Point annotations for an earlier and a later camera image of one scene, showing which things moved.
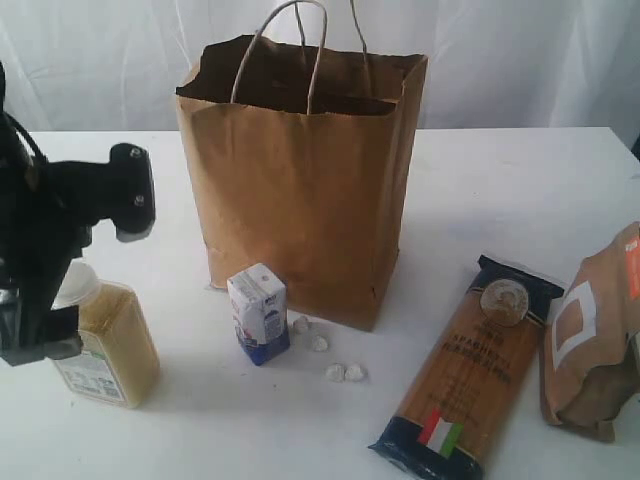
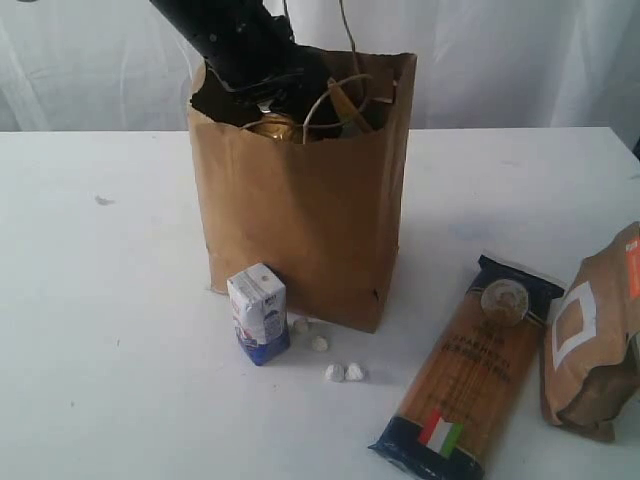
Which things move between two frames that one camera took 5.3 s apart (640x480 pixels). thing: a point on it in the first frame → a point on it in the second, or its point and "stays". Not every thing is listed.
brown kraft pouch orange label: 590,364 stays
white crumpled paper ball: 334,372 stays
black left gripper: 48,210 → 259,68
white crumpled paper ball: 303,325 stays
